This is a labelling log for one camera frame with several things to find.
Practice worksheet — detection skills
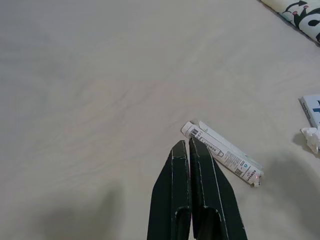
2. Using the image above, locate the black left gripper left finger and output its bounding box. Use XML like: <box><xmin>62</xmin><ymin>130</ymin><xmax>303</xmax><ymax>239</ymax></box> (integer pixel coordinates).
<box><xmin>146</xmin><ymin>139</ymin><xmax>193</xmax><ymax>240</ymax></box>

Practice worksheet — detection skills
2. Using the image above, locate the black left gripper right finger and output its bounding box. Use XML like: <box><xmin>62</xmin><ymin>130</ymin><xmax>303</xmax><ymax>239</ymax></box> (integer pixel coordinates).
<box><xmin>188</xmin><ymin>137</ymin><xmax>248</xmax><ymax>240</ymax></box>

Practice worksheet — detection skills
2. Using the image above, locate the white printed tube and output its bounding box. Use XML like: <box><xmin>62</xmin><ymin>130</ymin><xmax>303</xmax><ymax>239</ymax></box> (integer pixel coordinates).
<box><xmin>180</xmin><ymin>120</ymin><xmax>265</xmax><ymax>190</ymax></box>

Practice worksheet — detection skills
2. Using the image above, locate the white crumpled tissue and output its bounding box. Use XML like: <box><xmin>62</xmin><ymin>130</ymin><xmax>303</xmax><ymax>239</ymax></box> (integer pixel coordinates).
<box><xmin>299</xmin><ymin>126</ymin><xmax>320</xmax><ymax>154</ymax></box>

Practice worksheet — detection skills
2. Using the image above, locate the cream bed mattress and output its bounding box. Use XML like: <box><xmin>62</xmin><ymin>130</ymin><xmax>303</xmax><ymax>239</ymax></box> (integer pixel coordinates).
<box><xmin>0</xmin><ymin>0</ymin><xmax>320</xmax><ymax>240</ymax></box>

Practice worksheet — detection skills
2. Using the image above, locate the white book with blue letters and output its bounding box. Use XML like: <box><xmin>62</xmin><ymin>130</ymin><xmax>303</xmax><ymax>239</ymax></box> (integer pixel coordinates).
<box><xmin>298</xmin><ymin>94</ymin><xmax>320</xmax><ymax>129</ymax></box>

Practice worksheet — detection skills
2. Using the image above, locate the cream cartoon print blanket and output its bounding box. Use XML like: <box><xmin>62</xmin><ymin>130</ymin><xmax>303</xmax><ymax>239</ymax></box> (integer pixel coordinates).
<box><xmin>259</xmin><ymin>0</ymin><xmax>320</xmax><ymax>48</ymax></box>

